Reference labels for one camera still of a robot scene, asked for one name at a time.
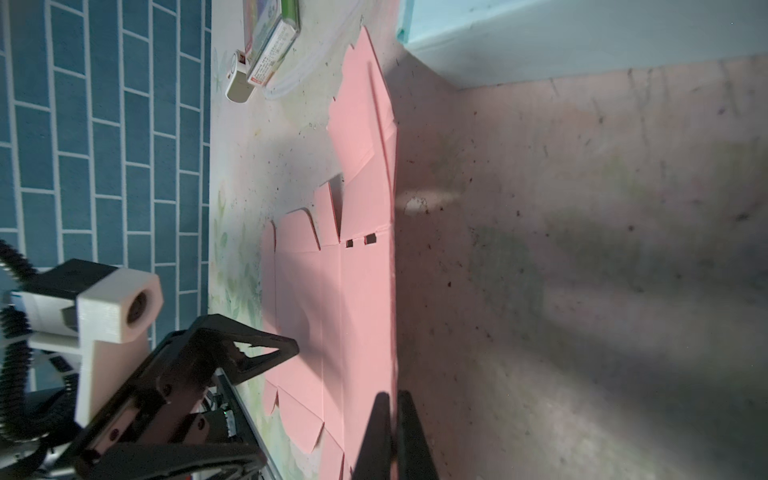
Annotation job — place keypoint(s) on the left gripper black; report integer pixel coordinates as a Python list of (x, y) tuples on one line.
[(153, 427)]

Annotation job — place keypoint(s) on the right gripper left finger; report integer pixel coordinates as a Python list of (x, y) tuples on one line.
[(375, 454)]

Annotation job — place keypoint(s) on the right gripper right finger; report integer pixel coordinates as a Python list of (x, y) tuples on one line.
[(414, 459)]

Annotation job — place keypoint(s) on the pink paper box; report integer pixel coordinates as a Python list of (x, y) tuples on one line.
[(328, 280)]

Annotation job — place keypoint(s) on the light blue paper box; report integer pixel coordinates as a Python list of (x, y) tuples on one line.
[(482, 43)]

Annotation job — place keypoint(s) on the clear highlighter marker pack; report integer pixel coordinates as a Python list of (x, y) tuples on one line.
[(270, 29)]

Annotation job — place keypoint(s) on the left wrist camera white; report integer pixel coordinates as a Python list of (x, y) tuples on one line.
[(97, 315)]

